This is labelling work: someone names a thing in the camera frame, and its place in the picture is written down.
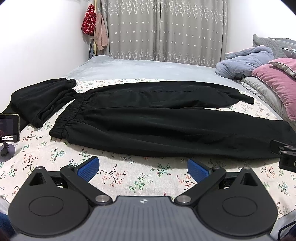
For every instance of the pink pillow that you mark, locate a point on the pink pillow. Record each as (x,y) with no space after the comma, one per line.
(279,75)

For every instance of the pink hanging cloth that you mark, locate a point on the pink hanging cloth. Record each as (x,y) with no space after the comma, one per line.
(100,33)

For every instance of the phone on stand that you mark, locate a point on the phone on stand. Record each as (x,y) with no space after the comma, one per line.
(10,133)

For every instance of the light grey blanket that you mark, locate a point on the light grey blanket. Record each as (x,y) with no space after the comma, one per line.
(104,68)

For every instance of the grey pillow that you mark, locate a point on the grey pillow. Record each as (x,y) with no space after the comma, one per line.
(275,44)

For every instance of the blue-grey crumpled quilt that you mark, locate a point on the blue-grey crumpled quilt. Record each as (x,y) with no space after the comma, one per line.
(238,65)

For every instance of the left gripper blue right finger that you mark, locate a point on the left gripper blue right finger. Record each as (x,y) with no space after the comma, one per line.
(207,180)

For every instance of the red floral hanging cloth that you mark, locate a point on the red floral hanging cloth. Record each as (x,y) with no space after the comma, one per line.
(88,24)

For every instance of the folded black garment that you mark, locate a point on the folded black garment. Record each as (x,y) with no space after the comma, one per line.
(36,103)

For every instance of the black pants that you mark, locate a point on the black pants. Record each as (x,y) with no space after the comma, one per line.
(169,119)

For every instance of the grey folded quilt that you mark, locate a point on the grey folded quilt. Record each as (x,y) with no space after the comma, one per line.
(265,93)

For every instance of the floral white bed sheet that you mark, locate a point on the floral white bed sheet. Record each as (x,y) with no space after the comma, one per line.
(123,174)

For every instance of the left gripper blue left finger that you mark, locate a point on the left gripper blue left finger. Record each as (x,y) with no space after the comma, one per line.
(77,178)

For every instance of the grey star curtain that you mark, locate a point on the grey star curtain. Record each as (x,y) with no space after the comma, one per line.
(181,31)

